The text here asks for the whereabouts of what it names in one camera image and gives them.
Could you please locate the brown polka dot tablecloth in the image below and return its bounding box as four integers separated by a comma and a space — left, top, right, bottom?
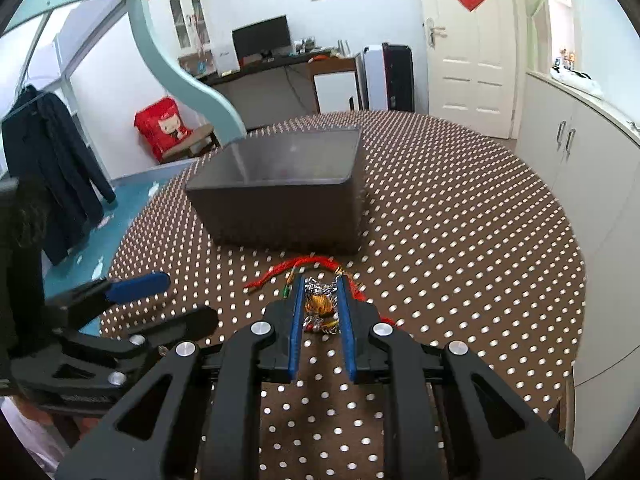
97, 109, 586, 480

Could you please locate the red cat bag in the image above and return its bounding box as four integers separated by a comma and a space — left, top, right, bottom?
134, 96, 193, 163

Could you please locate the white desk cabinet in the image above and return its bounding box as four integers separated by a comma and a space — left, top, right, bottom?
312, 57, 361, 113

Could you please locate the silver suitcase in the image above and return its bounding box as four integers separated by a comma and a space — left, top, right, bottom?
361, 45, 388, 111

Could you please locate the white panel door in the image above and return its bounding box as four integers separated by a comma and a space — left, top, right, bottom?
417, 0, 516, 141

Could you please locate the person's left forearm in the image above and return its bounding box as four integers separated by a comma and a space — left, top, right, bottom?
0, 397, 68, 478

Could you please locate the teal bunk bed frame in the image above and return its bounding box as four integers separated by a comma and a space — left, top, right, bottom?
0, 0, 248, 146

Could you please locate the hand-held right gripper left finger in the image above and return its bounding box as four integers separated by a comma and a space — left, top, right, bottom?
55, 276, 306, 480

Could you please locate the black computer monitor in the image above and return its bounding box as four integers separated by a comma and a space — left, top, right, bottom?
232, 15, 292, 61

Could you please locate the silver chain amber charm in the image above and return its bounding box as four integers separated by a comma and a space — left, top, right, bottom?
301, 277, 345, 337

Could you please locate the white low cabinet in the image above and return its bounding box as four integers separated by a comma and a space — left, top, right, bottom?
515, 70, 640, 461

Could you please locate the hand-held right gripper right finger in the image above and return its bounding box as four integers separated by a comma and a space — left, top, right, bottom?
336, 276, 586, 480

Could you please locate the dark purple suitcase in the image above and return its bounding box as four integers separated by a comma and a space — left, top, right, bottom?
382, 42, 416, 113

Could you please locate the pale green curtain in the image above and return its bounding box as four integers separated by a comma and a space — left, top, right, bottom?
522, 0, 553, 78

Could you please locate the dark hanging jacket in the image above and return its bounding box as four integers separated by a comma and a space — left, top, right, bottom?
2, 85, 118, 266

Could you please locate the red cord tassel charm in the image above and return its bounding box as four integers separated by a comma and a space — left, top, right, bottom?
244, 256, 401, 331

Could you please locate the silver metal box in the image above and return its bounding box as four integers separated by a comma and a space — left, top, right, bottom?
185, 126, 373, 256

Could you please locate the dark desk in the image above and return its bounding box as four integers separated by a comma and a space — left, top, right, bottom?
195, 50, 361, 131

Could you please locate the wooden chair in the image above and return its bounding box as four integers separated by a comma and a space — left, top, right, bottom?
160, 125, 221, 163

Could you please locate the white glass door cabinet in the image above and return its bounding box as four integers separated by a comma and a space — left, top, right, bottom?
167, 0, 211, 61

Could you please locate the white cloth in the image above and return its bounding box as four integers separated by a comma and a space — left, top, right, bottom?
550, 65, 603, 93

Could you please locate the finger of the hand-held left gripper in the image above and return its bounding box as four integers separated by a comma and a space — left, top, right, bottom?
20, 305, 219, 396
47, 272, 171, 328

